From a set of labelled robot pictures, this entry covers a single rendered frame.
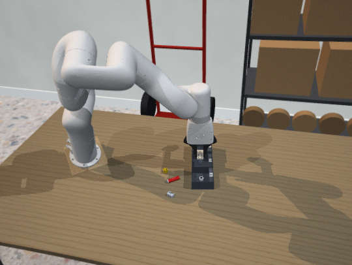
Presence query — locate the white domino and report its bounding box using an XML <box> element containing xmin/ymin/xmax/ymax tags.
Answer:
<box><xmin>197</xmin><ymin>150</ymin><xmax>203</xmax><ymax>159</ymax></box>

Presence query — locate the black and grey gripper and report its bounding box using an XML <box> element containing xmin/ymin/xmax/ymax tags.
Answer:
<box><xmin>184</xmin><ymin>117</ymin><xmax>217</xmax><ymax>157</ymax></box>

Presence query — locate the dark grey rack of three bins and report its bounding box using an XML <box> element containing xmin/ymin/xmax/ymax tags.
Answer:
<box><xmin>192</xmin><ymin>144</ymin><xmax>214</xmax><ymax>189</ymax></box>

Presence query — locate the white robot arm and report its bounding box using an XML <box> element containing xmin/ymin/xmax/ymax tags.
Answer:
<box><xmin>51</xmin><ymin>31</ymin><xmax>211</xmax><ymax>168</ymax></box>

